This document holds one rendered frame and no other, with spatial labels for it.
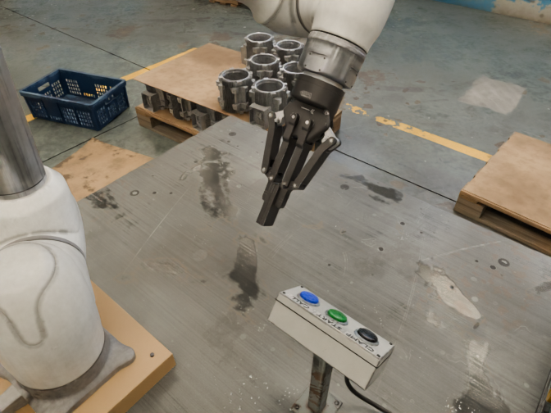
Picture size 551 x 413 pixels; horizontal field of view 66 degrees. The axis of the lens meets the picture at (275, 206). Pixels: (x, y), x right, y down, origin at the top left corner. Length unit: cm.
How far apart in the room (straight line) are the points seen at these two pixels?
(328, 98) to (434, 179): 216
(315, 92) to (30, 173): 49
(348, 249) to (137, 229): 56
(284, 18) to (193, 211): 64
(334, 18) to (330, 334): 43
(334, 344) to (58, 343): 41
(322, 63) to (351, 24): 6
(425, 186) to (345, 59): 209
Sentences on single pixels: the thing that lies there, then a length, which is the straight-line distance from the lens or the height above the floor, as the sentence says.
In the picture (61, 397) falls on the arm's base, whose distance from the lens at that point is 86.
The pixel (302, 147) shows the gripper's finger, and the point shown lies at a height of 124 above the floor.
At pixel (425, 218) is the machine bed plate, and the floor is 80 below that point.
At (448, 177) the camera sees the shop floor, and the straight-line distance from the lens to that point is 280.
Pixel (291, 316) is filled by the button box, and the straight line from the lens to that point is 63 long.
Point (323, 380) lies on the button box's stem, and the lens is 73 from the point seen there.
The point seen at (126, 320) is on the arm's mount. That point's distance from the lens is 94.
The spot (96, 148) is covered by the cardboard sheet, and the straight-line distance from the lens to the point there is 305.
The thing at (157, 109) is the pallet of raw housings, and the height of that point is 16.
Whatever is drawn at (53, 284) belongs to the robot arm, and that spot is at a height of 110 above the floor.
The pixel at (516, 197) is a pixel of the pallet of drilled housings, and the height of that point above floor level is 15.
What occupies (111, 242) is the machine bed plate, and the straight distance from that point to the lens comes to 117.
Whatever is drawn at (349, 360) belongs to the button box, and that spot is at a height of 106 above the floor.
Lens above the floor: 160
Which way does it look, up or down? 42 degrees down
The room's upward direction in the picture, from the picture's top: straight up
